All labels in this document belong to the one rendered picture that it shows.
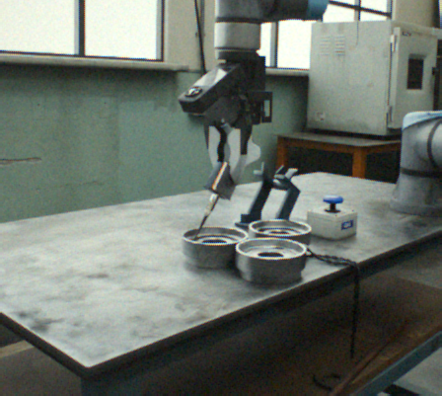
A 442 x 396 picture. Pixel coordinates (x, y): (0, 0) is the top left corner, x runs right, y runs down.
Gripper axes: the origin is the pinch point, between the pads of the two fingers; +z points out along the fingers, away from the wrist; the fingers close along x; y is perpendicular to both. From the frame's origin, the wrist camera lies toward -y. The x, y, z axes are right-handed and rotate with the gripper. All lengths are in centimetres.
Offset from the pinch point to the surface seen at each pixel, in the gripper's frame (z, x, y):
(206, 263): 12.2, -4.0, -7.6
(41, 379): 38.0, 25.5, -19.0
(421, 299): 38, -5, 66
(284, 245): 9.9, -11.1, 2.3
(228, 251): 10.2, -6.5, -5.5
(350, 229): 11.8, -8.9, 24.8
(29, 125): 6, 155, 45
